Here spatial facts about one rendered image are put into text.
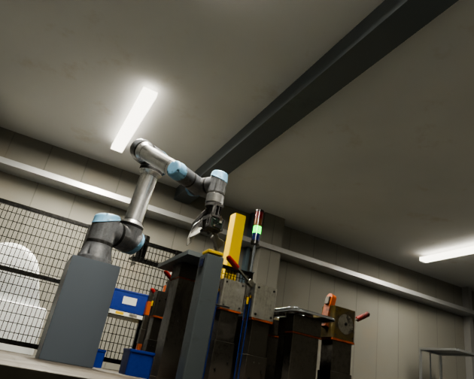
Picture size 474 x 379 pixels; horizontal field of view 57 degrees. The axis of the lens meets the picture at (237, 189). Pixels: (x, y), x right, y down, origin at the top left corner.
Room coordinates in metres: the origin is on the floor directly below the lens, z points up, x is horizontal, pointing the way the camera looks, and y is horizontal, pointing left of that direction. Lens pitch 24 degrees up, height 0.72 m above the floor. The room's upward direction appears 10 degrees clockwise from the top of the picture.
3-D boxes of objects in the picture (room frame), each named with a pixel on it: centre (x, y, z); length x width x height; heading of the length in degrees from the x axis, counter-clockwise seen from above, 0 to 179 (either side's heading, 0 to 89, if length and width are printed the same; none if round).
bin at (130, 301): (2.87, 0.55, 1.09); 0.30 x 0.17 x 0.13; 105
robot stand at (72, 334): (1.88, 0.55, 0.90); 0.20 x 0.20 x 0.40; 23
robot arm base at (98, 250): (1.88, 0.55, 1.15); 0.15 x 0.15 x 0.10
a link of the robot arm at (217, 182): (1.69, 0.09, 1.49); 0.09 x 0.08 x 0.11; 53
